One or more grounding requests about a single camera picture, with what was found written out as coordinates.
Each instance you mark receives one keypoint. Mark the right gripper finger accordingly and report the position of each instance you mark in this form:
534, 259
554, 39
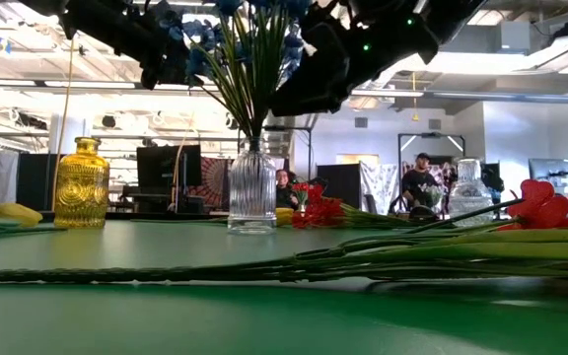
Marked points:
308, 98

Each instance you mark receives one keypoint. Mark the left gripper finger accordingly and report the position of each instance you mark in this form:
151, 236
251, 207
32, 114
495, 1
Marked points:
150, 73

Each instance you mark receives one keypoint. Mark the blue flower bunch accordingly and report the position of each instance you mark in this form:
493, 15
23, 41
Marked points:
249, 74
197, 59
294, 49

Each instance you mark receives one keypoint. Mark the yellow tulip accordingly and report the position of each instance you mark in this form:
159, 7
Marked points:
284, 217
15, 213

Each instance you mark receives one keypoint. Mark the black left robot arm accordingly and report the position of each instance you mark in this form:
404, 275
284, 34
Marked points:
101, 27

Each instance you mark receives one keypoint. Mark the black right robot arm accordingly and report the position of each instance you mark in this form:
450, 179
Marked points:
397, 34

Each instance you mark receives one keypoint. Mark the small red flower vase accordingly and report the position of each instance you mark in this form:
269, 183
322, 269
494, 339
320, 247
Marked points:
300, 187

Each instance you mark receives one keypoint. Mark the clear ribbed glass vase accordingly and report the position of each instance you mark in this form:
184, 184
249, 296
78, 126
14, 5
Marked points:
252, 197

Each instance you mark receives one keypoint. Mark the yellow glass vase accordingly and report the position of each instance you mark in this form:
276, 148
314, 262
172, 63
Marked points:
82, 187

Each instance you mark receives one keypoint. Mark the clear round textured glass vase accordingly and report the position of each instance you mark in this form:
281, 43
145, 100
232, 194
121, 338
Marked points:
470, 192

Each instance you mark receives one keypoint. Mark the black partition cabinet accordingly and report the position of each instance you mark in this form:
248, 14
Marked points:
343, 180

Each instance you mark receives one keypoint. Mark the black monitor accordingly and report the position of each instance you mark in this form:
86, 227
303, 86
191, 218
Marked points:
165, 165

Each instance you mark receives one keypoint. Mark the person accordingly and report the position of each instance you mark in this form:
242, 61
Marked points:
284, 190
417, 185

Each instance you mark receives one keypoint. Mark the white patterned cloth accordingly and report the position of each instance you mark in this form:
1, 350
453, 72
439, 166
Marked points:
377, 180

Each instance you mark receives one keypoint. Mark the mandala tapestry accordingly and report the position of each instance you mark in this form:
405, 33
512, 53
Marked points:
212, 180

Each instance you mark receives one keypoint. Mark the black panel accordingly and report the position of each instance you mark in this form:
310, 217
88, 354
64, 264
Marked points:
35, 180

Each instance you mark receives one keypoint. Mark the grey screen monitor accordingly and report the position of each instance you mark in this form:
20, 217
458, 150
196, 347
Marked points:
550, 170

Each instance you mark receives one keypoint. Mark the green table mat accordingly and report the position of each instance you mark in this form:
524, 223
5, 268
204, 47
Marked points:
165, 320

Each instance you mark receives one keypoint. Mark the black table frame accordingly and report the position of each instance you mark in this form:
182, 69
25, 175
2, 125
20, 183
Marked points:
165, 215

